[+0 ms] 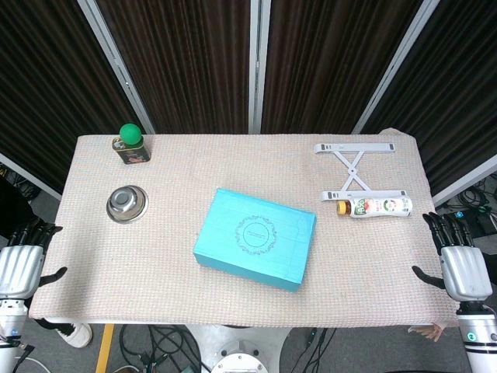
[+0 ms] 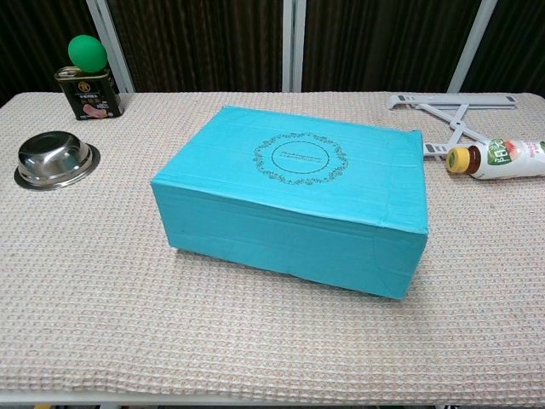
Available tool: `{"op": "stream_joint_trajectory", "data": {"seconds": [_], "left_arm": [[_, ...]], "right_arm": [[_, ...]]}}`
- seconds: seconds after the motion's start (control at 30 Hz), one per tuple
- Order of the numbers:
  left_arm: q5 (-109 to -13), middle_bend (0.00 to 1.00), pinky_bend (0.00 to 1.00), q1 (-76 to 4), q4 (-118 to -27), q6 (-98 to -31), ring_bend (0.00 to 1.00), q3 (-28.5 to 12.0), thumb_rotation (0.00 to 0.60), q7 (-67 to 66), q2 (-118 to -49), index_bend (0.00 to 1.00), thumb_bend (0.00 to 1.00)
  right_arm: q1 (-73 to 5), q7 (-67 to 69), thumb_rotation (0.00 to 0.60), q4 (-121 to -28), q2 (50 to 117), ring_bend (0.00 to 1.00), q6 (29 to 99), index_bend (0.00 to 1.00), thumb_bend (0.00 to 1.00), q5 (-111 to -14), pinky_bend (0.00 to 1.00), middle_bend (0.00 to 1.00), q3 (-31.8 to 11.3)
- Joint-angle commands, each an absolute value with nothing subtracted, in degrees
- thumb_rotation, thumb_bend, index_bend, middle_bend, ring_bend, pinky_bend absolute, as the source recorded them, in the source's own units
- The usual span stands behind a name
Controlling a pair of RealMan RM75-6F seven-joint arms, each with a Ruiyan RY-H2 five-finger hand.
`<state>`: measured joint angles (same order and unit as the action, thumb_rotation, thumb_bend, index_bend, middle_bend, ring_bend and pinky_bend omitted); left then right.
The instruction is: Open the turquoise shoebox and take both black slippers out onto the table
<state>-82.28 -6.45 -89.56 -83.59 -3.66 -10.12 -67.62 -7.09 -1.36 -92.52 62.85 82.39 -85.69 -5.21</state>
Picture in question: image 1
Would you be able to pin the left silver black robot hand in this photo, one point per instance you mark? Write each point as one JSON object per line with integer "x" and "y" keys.
{"x": 19, "y": 268}

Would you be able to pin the dark brown partition panel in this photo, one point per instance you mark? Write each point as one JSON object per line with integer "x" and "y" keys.
{"x": 334, "y": 66}
{"x": 46, "y": 77}
{"x": 182, "y": 66}
{"x": 458, "y": 97}

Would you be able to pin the white folding laptop stand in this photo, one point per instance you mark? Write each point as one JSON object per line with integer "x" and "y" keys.
{"x": 351, "y": 171}

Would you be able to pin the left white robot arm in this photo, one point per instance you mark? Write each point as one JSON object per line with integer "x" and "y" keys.
{"x": 11, "y": 334}

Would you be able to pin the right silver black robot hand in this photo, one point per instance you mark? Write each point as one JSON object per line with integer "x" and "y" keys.
{"x": 464, "y": 272}

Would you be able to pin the teal cardboard shoe box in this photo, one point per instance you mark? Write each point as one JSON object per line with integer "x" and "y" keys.
{"x": 254, "y": 237}

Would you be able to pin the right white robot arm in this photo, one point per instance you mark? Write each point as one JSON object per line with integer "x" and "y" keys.
{"x": 479, "y": 338}

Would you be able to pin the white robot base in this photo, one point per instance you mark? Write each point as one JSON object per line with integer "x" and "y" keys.
{"x": 240, "y": 349}

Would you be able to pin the white partition post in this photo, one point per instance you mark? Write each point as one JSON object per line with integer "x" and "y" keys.
{"x": 116, "y": 66}
{"x": 31, "y": 176}
{"x": 466, "y": 180}
{"x": 258, "y": 66}
{"x": 396, "y": 66}

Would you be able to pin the green ball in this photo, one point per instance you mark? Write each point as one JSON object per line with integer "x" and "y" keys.
{"x": 131, "y": 134}

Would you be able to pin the drink bottle with yellow cap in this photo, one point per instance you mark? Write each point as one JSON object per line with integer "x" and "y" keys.
{"x": 380, "y": 206}

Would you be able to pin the dark tin can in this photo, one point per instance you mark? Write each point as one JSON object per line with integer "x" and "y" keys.
{"x": 134, "y": 154}

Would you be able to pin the stainless steel bowl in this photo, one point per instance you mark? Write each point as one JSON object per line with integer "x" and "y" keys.
{"x": 126, "y": 203}

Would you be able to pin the white sneaker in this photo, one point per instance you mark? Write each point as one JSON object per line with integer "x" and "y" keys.
{"x": 75, "y": 334}

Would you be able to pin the beige waffle tablecloth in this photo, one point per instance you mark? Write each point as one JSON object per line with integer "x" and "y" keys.
{"x": 155, "y": 272}

